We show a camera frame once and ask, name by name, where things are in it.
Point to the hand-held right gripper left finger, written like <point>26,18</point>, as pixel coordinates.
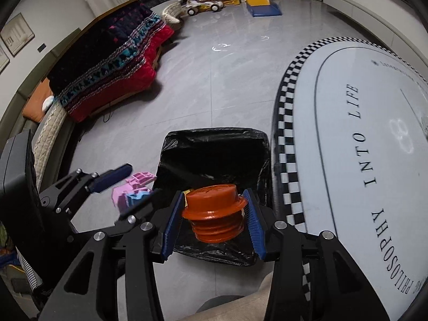
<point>172,227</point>

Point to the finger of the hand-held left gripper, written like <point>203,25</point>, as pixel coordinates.
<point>112,178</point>
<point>137,209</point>

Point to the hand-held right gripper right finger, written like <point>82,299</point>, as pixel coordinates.
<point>254,227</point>

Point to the pink block toy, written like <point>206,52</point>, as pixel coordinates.
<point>120,197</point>

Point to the orange-red ribbed plastic spool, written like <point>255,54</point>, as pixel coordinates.
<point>214,204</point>

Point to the black bagged trash bin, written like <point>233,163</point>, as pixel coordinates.
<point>214,153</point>

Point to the beige quilted cushion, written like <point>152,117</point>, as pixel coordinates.
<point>50,133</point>

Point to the person's beige trouser leg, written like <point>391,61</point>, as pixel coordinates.
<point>240,307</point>

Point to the striped cloth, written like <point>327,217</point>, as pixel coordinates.
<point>28,274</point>

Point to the orange cushion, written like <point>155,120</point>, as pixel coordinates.
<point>36,100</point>

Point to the red quilted blanket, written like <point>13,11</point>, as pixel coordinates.
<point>133,80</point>

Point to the olive green sofa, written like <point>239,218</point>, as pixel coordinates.
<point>33,73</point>

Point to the dark patterned blanket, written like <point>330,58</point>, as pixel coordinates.
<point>100,46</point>

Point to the white woven basket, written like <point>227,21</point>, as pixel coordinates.
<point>172,10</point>

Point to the white toy car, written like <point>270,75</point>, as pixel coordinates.
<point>204,5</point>

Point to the small framed wall picture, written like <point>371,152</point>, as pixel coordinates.
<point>3,60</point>

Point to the dark wall switch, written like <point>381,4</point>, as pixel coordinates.
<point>41,47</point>

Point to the large framed wall picture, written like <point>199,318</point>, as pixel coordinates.
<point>18,33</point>

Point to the white low wall cabinet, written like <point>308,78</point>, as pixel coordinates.
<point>367,13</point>

